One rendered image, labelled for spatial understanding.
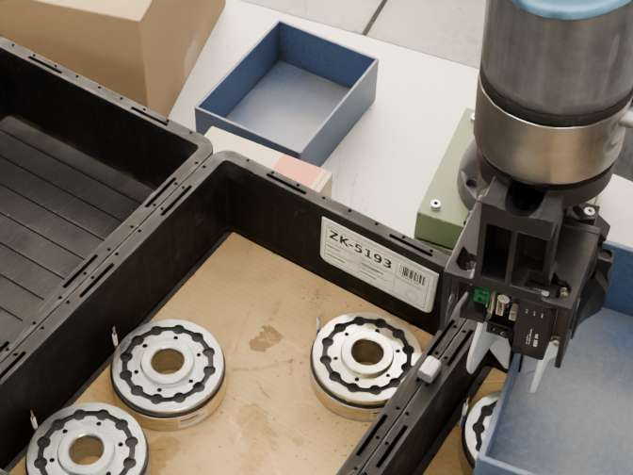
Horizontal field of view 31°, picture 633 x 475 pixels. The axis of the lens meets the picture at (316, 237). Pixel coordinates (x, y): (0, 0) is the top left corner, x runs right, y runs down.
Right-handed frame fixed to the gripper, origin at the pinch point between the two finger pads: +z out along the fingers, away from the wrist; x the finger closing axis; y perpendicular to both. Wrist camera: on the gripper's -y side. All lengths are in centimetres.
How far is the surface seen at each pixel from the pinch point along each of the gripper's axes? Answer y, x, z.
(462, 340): -12.9, -7.2, 18.5
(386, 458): 0.6, -8.9, 18.2
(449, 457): -7.6, -5.9, 28.4
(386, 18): -163, -71, 107
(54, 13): -40, -65, 19
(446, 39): -162, -56, 108
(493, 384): -16.6, -4.8, 28.5
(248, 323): -13.3, -28.4, 26.8
